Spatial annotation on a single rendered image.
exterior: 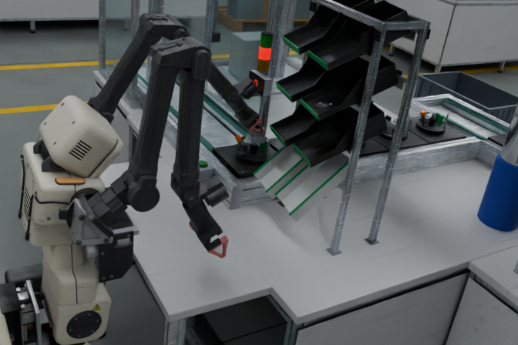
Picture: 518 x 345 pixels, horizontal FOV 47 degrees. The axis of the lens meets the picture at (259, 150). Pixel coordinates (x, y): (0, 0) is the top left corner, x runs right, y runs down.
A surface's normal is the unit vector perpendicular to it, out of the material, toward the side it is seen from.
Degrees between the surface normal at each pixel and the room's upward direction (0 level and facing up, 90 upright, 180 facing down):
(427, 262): 0
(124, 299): 0
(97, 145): 90
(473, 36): 90
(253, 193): 90
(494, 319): 90
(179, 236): 0
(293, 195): 45
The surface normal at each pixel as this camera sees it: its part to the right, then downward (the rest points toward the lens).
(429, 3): -0.87, 0.12
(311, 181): -0.57, -0.59
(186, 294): 0.11, -0.89
